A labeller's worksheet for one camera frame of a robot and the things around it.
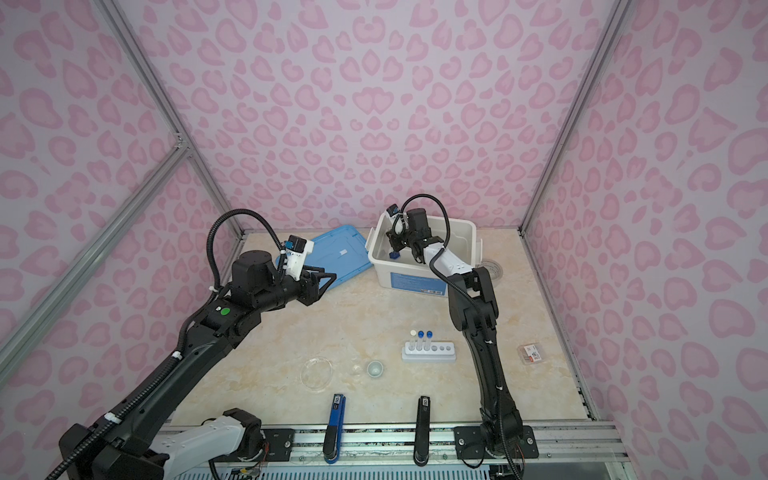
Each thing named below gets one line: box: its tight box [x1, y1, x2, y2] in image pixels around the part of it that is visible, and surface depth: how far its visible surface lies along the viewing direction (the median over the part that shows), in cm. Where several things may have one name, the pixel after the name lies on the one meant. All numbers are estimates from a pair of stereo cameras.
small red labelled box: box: [518, 342, 545, 365], surface depth 87 cm
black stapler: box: [413, 395, 430, 467], surface depth 74 cm
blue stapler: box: [323, 393, 347, 464], surface depth 77 cm
